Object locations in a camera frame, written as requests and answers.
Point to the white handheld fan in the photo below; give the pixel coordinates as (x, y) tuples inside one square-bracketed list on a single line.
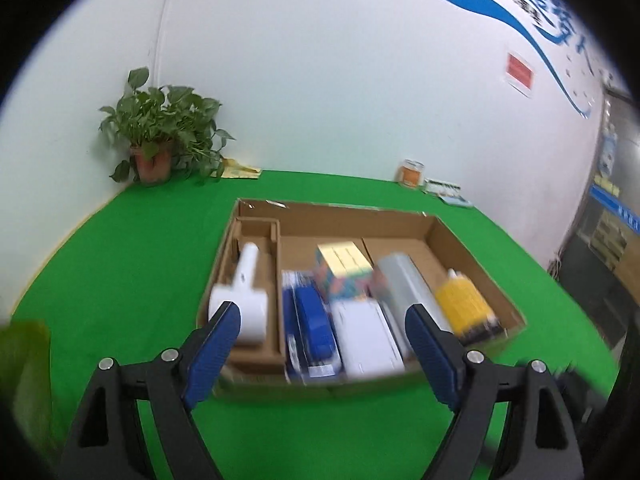
[(245, 270)]

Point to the large-leaved green plant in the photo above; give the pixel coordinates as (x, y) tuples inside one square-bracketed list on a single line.
[(25, 360)]

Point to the white power bank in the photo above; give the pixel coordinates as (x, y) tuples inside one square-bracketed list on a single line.
[(365, 335)]

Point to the pastel puzzle cube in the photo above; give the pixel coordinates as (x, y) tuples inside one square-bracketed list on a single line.
[(345, 270)]

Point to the blue stapler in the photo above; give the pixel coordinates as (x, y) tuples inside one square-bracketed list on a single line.
[(312, 320)]

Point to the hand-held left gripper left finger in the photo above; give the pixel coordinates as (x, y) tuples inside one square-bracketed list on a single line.
[(212, 355)]

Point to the potted plant in orange pot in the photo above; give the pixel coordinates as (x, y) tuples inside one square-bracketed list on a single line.
[(160, 120)]

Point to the colourful printed toy box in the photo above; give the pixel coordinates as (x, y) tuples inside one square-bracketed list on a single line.
[(291, 280)]

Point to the silver cylindrical can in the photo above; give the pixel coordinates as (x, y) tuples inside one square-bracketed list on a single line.
[(405, 280)]

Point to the brown cardboard box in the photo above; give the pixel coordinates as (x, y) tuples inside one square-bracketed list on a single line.
[(350, 225)]

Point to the blue wall decal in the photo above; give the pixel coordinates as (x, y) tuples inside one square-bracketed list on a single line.
[(500, 10)]

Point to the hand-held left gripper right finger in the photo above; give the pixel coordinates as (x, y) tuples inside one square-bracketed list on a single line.
[(432, 360)]

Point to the glass door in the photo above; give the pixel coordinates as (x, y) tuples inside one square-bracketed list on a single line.
[(600, 220)]

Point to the red wall sign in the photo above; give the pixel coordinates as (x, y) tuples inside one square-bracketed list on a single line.
[(519, 72)]

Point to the yellow jar with black lid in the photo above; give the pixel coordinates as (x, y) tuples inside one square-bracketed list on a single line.
[(462, 305)]

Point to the small orange jar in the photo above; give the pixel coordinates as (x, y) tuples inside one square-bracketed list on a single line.
[(411, 175)]

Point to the yellow paper packet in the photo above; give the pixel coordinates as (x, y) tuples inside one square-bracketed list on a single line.
[(240, 170)]

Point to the green table cloth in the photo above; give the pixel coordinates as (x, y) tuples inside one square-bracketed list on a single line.
[(150, 260)]

